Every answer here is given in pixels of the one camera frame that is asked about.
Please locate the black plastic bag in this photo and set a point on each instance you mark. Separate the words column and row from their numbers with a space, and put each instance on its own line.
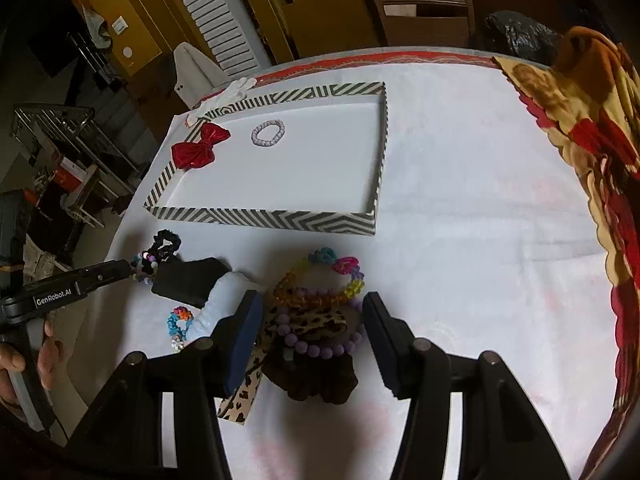
column 520, row 35

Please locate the white louvred panel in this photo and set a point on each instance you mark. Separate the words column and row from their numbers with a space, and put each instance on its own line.
column 220, row 15

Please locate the round white wall knob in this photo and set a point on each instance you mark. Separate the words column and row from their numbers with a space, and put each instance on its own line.
column 127, row 52

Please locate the printed blanket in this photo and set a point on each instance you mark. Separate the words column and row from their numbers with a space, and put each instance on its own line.
column 600, row 135

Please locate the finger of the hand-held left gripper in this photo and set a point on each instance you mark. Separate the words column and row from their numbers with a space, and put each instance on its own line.
column 107, row 272

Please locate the white garment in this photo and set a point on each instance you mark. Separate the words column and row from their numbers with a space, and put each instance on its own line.
column 195, row 70

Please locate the light blue fluffy hair accessory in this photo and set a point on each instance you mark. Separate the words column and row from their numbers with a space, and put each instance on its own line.
column 220, row 305

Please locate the white glove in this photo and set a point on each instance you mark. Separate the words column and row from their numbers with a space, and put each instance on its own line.
column 240, row 85

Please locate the wooden chair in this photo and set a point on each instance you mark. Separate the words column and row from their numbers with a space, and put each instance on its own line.
column 425, row 25

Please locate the red box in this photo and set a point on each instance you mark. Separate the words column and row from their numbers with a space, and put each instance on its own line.
column 67, row 176

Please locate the white tablecloth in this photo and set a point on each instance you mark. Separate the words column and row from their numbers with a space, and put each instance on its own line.
column 475, row 210

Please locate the shiny red hair bow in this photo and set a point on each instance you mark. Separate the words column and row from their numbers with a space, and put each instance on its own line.
column 192, row 152

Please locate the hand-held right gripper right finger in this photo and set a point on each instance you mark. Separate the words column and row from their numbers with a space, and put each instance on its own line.
column 382, row 347

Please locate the white wall switch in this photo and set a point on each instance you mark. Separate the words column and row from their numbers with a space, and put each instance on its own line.
column 120, row 25

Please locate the leopard print hair bow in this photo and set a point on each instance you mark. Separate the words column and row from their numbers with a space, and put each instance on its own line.
column 310, row 325

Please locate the person's left hand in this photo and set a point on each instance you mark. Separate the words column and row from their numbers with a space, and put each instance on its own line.
column 52, row 360

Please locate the dark brown velvet scrunchie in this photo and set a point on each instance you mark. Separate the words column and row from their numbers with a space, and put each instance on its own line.
column 320, row 380

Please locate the striped cardboard box tray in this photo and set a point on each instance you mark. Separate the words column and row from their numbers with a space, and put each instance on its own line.
column 275, row 220

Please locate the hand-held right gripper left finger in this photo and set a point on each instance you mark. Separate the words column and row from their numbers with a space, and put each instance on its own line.
column 245, row 345

